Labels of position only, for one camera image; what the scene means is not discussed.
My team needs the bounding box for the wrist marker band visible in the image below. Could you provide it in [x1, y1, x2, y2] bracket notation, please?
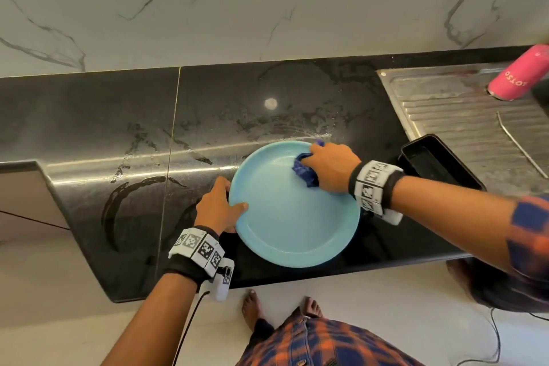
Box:
[347, 160, 406, 226]
[164, 225, 226, 287]

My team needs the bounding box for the person's left foot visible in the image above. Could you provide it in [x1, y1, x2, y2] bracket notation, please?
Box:
[241, 289, 264, 333]

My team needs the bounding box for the thin grey stick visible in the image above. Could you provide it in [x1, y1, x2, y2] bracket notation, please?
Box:
[496, 113, 549, 181]

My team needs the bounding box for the person's left forearm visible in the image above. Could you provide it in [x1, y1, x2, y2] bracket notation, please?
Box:
[101, 274, 200, 366]

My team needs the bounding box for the person's right foot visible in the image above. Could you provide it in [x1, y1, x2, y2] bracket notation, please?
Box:
[300, 296, 324, 320]

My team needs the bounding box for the red bear cup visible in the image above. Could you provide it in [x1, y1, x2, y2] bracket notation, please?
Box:
[487, 42, 549, 102]

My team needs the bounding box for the person's left hand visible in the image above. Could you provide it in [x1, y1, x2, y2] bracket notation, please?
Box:
[194, 175, 250, 236]

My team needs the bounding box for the steel sink drainboard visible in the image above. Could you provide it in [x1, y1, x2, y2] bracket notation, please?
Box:
[377, 61, 549, 201]

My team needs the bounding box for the brown lower drawer unit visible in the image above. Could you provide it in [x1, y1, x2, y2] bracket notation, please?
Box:
[0, 162, 71, 244]

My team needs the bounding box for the blue orange plaid shirt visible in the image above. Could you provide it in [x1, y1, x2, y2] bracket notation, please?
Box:
[236, 194, 549, 366]

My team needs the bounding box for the blue striped cloth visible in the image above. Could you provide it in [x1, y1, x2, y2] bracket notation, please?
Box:
[292, 151, 321, 189]

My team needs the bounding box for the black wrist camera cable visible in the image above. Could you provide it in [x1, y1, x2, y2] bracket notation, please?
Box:
[172, 288, 212, 366]

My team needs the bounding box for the person's right hand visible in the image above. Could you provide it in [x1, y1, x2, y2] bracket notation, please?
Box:
[300, 141, 363, 194]

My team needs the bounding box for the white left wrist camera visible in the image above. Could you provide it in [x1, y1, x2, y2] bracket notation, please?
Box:
[210, 257, 236, 303]

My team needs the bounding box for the right wrist marker band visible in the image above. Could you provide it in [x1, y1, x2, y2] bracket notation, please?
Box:
[347, 160, 406, 226]

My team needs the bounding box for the teal plate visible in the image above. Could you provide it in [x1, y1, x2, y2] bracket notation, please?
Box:
[228, 139, 362, 269]

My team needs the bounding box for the black plastic tray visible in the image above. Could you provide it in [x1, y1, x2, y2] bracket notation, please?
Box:
[396, 133, 487, 192]

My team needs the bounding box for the black floor cable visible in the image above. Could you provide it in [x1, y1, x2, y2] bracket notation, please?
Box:
[455, 305, 549, 366]

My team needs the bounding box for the left wrist marker band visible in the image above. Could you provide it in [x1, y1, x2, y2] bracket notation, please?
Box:
[164, 225, 226, 287]

